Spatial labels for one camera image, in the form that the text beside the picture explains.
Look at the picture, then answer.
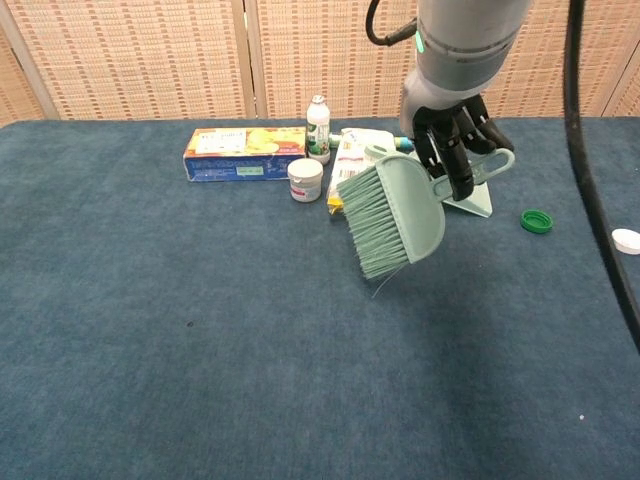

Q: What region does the green bottle cap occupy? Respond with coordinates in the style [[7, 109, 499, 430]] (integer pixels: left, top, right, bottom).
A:
[[520, 208, 555, 235]]

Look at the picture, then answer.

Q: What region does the small white green bottle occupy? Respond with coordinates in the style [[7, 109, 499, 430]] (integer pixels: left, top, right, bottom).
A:
[[305, 94, 332, 166]]

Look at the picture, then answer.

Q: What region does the green plastic dustpan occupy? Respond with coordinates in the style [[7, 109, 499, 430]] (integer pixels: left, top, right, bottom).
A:
[[363, 143, 494, 219]]

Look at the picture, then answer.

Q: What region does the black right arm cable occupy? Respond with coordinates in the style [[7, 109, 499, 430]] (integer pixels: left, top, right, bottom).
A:
[[365, 0, 640, 356]]

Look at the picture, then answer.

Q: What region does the blue felt table cover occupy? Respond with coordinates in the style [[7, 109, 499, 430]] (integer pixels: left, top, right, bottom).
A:
[[0, 116, 640, 480]]

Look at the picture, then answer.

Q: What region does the teal green water pump toy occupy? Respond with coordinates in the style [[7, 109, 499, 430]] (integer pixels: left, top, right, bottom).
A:
[[328, 130, 417, 154]]

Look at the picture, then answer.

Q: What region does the small white plastic jar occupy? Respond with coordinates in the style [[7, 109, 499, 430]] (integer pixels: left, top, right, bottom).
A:
[[286, 158, 325, 203]]

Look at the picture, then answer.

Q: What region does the white lid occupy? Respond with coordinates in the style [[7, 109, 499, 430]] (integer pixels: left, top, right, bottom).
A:
[[611, 227, 640, 255]]

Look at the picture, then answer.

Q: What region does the white and yellow snack bag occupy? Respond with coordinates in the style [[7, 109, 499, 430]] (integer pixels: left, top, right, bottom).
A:
[[326, 127, 396, 217]]

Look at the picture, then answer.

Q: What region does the orange and blue cookie box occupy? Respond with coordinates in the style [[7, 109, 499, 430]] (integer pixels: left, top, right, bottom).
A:
[[182, 126, 308, 183]]

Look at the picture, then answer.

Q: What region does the woven bamboo screen panel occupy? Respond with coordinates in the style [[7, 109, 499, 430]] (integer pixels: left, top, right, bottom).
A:
[[244, 0, 466, 120], [4, 0, 251, 121], [602, 54, 640, 119], [0, 29, 49, 129], [442, 0, 640, 119]]

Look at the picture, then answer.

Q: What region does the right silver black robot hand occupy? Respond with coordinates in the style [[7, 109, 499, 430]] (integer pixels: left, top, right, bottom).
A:
[[398, 74, 516, 202]]

